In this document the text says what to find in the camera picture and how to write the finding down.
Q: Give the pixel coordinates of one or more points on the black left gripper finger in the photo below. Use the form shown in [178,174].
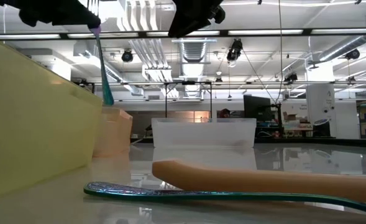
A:
[77,15]

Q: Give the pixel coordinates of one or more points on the clear plastic bin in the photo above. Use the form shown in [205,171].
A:
[207,132]

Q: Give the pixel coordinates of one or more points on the black ceiling camera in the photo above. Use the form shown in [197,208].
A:
[352,54]
[234,54]
[127,56]
[290,77]

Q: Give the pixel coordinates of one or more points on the cardboard box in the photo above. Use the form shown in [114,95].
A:
[290,117]

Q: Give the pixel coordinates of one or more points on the iridescent blue-green fork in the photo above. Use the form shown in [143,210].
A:
[103,68]
[123,189]

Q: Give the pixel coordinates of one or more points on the ribbed silver air duct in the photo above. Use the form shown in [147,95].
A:
[193,51]

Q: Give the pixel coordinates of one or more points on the yellow plastic bin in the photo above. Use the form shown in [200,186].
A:
[30,124]

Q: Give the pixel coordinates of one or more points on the black overhead rig beam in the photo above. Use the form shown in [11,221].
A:
[307,31]

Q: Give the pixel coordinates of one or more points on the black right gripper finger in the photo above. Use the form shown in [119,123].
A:
[189,18]

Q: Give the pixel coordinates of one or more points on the orange plastic bin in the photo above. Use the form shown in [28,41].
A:
[114,133]

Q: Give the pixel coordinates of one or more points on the black background monitor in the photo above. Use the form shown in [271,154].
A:
[257,107]

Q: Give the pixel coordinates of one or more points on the black aluminium table frame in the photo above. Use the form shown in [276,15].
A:
[325,141]

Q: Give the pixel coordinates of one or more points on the black office chair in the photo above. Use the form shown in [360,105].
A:
[324,130]

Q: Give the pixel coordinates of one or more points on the person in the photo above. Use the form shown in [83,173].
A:
[224,113]

